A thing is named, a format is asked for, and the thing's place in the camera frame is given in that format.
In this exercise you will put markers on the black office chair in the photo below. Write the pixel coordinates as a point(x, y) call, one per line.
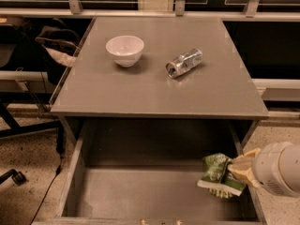
point(24, 78)

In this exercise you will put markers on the metal window railing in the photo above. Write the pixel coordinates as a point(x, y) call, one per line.
point(226, 10)

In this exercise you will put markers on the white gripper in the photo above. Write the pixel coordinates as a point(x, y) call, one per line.
point(268, 166)

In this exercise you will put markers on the dark bag with cloth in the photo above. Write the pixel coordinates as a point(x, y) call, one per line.
point(60, 44)

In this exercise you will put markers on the open grey top drawer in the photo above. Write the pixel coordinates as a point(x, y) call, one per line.
point(145, 172)

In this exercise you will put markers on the green jalapeno chip bag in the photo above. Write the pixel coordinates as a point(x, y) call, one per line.
point(218, 179)

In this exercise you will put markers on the white ceramic bowl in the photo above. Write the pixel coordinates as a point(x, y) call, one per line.
point(125, 51)

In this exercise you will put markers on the grey cabinet with drawer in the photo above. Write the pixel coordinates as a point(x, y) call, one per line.
point(219, 87)

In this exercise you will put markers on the crushed silver soda can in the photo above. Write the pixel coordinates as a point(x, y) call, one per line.
point(184, 63)

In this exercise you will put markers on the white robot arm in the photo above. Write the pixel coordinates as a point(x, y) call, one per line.
point(275, 168)

